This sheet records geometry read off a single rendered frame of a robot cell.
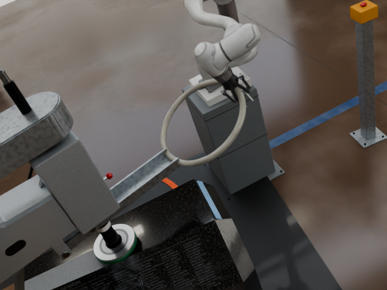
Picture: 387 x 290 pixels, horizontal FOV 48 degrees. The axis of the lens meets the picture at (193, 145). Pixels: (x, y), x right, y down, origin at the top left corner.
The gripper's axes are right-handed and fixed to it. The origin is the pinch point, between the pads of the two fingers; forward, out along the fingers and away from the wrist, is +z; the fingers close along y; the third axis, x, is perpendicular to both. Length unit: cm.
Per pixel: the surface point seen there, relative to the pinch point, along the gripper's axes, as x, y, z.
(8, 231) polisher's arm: 30, 99, -63
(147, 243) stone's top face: 25, 82, 3
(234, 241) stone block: 40, 51, 28
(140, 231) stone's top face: 15, 83, 3
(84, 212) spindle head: 26, 80, -41
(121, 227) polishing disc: 12, 88, -4
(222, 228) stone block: 35, 51, 20
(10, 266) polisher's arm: 34, 112, -53
